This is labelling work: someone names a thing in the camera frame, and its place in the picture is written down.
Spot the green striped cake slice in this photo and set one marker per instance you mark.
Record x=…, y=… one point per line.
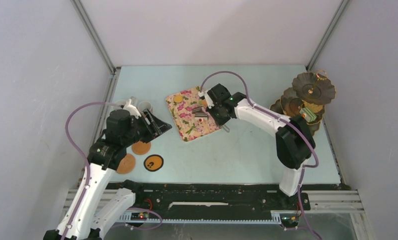
x=307, y=114

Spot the floral rectangular tray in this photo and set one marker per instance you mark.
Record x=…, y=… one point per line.
x=188, y=127

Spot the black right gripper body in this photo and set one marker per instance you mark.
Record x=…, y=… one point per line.
x=217, y=115

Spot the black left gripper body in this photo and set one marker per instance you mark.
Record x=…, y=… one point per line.
x=139, y=129

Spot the three tier black cake stand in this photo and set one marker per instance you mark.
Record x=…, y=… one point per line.
x=313, y=90

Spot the orange question mark coaster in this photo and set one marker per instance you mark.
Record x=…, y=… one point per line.
x=153, y=163

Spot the small yellow cookie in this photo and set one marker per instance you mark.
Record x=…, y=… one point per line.
x=178, y=98

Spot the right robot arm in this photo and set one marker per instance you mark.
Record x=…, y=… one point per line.
x=294, y=141

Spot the upper wooden round coaster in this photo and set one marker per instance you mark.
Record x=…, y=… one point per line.
x=141, y=148

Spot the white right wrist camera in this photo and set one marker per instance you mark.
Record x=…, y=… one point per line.
x=203, y=95

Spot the lower wooden round coaster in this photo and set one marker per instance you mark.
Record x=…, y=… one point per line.
x=126, y=165

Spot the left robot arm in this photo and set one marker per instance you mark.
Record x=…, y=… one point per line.
x=83, y=221

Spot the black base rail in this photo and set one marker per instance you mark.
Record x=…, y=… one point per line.
x=214, y=202

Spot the small pink cup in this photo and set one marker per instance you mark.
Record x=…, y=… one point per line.
x=145, y=105

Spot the pink mug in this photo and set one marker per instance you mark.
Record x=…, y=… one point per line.
x=121, y=103

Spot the striped chocolate cake slice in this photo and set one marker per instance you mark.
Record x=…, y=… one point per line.
x=200, y=114

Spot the wooden round coaster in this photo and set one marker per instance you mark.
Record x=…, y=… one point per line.
x=141, y=148
x=126, y=165

